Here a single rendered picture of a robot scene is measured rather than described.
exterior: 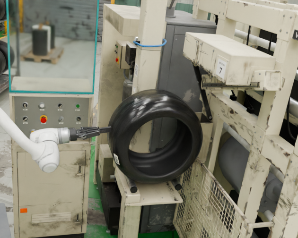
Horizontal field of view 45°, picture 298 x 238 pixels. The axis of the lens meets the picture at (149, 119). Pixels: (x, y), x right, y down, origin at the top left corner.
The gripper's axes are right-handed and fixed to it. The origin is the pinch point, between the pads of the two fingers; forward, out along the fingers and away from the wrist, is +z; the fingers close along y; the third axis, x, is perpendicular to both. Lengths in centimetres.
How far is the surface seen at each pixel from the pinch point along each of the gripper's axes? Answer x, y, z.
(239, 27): 1, 266, 225
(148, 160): 33.9, 14.5, 28.8
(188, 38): -45, 15, 56
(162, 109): -13.2, -11.2, 30.7
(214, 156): 41, 18, 78
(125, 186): 38.2, -4.1, 9.0
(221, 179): 80, 42, 97
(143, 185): 46, 5, 22
